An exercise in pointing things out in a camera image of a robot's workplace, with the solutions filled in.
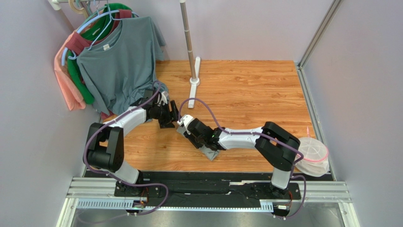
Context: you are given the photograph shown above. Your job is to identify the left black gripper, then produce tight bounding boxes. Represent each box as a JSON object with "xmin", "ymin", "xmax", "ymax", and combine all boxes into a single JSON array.
[{"xmin": 152, "ymin": 100, "xmax": 182, "ymax": 129}]

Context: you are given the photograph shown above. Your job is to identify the grey cloth napkin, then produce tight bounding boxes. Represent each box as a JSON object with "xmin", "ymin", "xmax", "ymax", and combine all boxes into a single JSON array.
[{"xmin": 176, "ymin": 126, "xmax": 220, "ymax": 161}]

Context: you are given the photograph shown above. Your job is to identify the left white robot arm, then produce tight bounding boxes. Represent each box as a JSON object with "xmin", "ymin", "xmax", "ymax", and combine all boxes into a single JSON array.
[{"xmin": 83, "ymin": 89, "xmax": 178, "ymax": 184}]

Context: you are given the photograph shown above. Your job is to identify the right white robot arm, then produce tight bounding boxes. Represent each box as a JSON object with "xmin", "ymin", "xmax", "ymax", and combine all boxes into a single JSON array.
[{"xmin": 177, "ymin": 118, "xmax": 300, "ymax": 190}]

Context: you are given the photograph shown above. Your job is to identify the white clothes rack stand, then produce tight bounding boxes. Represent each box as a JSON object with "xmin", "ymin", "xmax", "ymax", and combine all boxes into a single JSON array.
[{"xmin": 179, "ymin": 0, "xmax": 201, "ymax": 98}]

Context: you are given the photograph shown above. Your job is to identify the grey-blue t-shirt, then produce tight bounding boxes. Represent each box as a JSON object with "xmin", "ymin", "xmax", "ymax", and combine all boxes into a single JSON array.
[{"xmin": 77, "ymin": 17, "xmax": 168, "ymax": 115}]

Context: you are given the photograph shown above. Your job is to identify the pink t-shirt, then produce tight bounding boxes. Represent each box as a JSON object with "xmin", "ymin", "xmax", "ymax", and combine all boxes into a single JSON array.
[{"xmin": 53, "ymin": 34, "xmax": 86, "ymax": 111}]

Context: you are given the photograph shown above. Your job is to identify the light blue hanger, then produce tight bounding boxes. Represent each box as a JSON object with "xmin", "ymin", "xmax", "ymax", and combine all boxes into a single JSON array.
[{"xmin": 61, "ymin": 3, "xmax": 121, "ymax": 66}]

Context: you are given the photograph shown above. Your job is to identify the green t-shirt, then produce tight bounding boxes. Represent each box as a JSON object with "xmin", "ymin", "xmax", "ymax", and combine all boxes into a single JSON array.
[{"xmin": 66, "ymin": 3, "xmax": 132, "ymax": 105}]

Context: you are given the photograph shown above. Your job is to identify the maroon t-shirt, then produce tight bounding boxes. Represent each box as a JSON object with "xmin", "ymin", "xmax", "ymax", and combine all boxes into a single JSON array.
[{"xmin": 66, "ymin": 9, "xmax": 133, "ymax": 57}]

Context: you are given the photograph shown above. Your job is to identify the white mesh laundry basket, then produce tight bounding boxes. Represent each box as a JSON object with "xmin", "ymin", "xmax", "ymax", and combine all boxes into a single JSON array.
[{"xmin": 296, "ymin": 126, "xmax": 330, "ymax": 177}]

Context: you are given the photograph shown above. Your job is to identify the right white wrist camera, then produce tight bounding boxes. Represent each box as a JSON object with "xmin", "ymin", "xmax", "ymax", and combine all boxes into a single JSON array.
[{"xmin": 177, "ymin": 114, "xmax": 195, "ymax": 134}]

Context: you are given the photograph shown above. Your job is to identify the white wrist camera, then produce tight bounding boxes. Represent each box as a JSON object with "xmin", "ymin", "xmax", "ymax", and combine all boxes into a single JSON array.
[
  {"xmin": 177, "ymin": 114, "xmax": 195, "ymax": 134},
  {"xmin": 157, "ymin": 91, "xmax": 169, "ymax": 106}
]

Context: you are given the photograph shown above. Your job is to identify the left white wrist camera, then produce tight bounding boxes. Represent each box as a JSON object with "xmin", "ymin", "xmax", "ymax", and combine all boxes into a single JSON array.
[{"xmin": 157, "ymin": 91, "xmax": 169, "ymax": 106}]

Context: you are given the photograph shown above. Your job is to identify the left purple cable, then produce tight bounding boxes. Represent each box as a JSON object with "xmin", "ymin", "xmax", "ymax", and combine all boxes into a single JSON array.
[{"xmin": 82, "ymin": 81, "xmax": 169, "ymax": 216}]

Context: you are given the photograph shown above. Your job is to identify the purple cable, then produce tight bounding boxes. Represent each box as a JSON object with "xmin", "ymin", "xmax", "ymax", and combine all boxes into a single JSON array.
[
  {"xmin": 82, "ymin": 81, "xmax": 169, "ymax": 216},
  {"xmin": 177, "ymin": 97, "xmax": 307, "ymax": 219}
]

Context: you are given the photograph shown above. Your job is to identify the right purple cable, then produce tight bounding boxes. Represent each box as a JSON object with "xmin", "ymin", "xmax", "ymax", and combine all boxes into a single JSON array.
[{"xmin": 177, "ymin": 97, "xmax": 307, "ymax": 219}]

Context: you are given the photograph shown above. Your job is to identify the aluminium frame post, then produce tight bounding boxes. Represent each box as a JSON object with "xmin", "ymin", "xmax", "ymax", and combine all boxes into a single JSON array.
[{"xmin": 298, "ymin": 0, "xmax": 343, "ymax": 69}]

